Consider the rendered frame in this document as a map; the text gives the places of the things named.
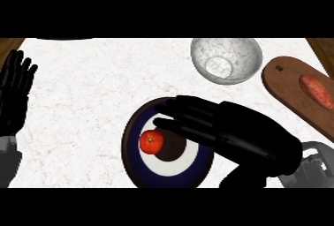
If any brown wooden cutting board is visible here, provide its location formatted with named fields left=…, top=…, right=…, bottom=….
left=260, top=56, right=334, bottom=143

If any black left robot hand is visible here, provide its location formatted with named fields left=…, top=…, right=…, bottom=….
left=0, top=49, right=38, bottom=138

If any reddish sweet potato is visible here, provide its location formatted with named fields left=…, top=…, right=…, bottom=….
left=297, top=75, right=334, bottom=110

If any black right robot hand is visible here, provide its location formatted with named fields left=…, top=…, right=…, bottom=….
left=152, top=94, right=304, bottom=189

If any red round fruit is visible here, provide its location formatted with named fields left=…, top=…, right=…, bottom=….
left=137, top=129, right=165, bottom=155

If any grey marbled bowl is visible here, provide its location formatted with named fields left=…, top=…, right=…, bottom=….
left=189, top=38, right=264, bottom=86

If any blue white brown plate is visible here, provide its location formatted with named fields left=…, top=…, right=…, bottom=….
left=121, top=96, right=215, bottom=189

